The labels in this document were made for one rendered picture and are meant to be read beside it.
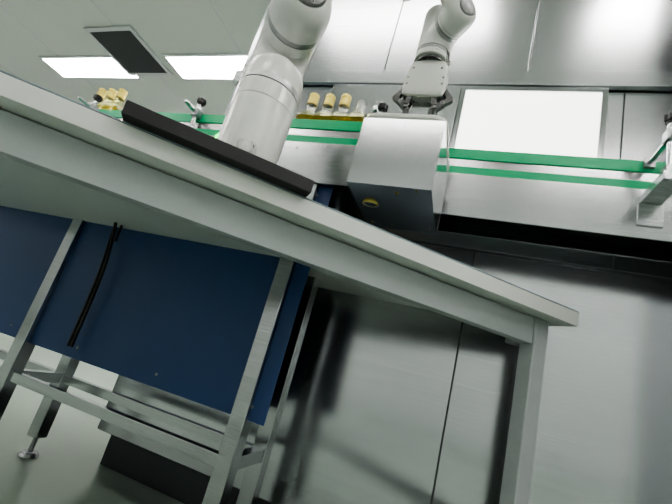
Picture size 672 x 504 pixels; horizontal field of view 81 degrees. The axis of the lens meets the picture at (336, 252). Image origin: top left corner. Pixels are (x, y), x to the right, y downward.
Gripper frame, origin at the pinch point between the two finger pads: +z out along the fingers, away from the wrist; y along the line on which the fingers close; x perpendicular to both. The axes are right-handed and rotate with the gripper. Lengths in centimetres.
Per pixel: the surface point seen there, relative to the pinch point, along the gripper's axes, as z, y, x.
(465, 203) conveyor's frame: 12.3, -13.5, -16.4
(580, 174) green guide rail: -0.1, -38.7, -18.3
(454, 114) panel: -28.7, -4.1, -34.5
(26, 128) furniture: 39, 46, 44
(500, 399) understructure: 56, -30, -37
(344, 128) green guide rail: -2.5, 21.4, -9.0
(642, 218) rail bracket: 11, -51, -16
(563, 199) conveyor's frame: 8.4, -35.3, -16.2
